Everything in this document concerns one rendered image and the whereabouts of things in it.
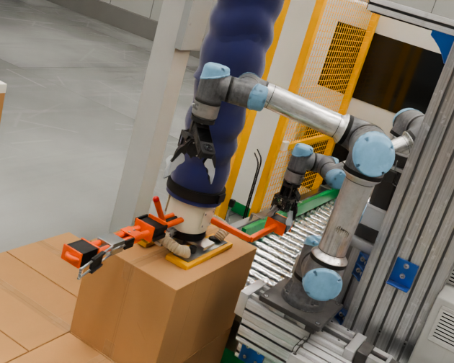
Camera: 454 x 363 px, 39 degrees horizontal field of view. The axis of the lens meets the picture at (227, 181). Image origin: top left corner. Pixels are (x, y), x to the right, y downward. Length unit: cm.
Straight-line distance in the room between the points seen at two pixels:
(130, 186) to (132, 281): 172
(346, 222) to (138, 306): 84
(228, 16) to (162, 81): 161
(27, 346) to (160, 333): 50
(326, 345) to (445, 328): 38
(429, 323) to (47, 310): 145
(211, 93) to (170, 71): 194
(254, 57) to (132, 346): 112
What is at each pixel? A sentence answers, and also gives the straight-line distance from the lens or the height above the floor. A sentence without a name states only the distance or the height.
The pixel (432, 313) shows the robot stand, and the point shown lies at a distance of 215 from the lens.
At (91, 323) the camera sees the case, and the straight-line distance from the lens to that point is 250.
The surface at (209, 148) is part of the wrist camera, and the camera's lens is 176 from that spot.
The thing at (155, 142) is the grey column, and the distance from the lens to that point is 384.
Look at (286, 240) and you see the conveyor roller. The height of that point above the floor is 53.
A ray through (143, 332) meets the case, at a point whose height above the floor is 72.
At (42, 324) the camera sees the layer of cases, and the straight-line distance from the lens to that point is 260.
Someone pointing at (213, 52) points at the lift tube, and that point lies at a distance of 220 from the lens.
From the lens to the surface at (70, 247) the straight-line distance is 198.
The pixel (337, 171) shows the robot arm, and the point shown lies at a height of 141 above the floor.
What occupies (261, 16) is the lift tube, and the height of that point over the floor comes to 187.
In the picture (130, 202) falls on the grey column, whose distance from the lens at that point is 398.
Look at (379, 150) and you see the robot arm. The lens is 181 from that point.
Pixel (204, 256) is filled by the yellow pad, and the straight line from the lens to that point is 242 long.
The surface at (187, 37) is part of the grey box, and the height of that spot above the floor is 154.
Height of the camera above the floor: 202
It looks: 19 degrees down
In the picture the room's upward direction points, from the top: 17 degrees clockwise
